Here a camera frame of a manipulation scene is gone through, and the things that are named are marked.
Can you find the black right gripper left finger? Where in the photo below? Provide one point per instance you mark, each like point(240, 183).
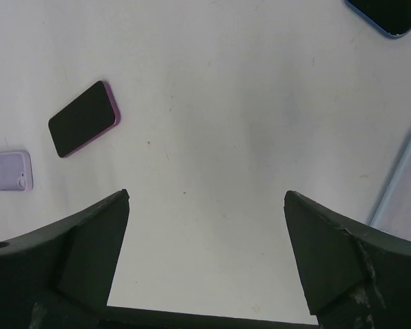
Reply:
point(60, 275)

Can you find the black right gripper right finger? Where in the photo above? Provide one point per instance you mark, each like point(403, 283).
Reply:
point(353, 276)

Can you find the light blue phone case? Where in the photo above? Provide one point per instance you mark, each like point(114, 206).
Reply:
point(393, 215)

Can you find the purple-edged black phone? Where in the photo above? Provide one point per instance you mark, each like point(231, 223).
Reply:
point(86, 118)

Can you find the blue-edged black phone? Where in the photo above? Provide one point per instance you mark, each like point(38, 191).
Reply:
point(391, 18)

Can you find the lilac phone case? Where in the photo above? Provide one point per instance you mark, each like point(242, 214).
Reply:
point(15, 171)

